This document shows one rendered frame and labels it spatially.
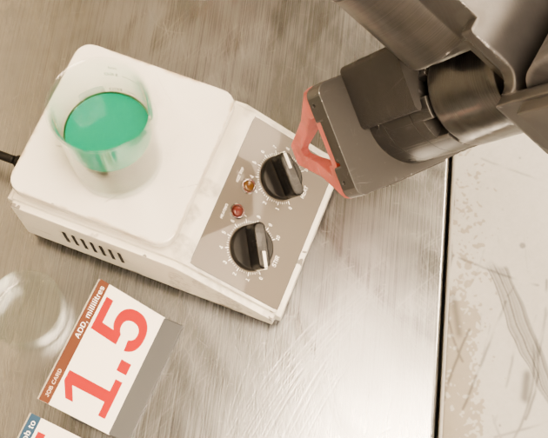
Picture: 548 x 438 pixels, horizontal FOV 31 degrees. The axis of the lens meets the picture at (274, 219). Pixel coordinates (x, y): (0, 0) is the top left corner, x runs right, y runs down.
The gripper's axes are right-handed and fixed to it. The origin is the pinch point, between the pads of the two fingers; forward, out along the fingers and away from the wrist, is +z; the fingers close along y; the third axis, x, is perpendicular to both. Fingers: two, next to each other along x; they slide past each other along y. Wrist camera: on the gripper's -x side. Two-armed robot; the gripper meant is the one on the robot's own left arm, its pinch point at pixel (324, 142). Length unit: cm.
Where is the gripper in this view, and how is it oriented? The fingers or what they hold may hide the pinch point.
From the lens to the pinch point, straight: 64.4
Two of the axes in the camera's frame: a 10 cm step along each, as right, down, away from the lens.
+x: 3.7, 9.3, 0.7
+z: -4.7, 1.2, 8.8
